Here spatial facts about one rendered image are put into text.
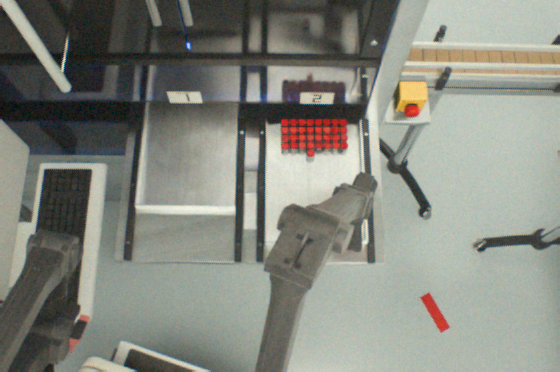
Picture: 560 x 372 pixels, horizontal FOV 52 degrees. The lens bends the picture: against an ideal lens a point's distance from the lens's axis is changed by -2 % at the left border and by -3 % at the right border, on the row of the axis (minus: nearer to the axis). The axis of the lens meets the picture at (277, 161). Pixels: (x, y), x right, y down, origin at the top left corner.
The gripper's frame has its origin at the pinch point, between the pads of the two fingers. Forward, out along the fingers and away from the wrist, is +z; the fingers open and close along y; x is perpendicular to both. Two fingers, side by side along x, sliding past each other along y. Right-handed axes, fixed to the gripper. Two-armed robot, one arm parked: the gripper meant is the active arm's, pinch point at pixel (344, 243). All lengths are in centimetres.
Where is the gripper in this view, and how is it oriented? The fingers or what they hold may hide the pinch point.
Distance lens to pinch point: 152.3
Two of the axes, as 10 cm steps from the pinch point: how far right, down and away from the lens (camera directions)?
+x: -10.0, -0.4, 0.1
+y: 0.4, -8.6, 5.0
